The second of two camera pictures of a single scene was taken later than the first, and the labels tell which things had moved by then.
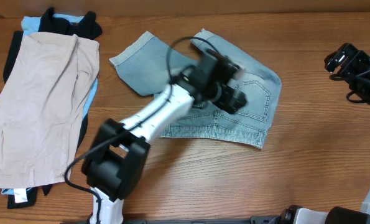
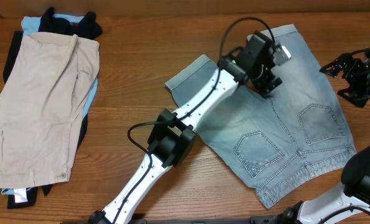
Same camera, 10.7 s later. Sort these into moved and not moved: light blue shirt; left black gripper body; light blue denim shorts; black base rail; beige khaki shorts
Moved: left black gripper body; light blue denim shorts
Not moved: light blue shirt; beige khaki shorts; black base rail
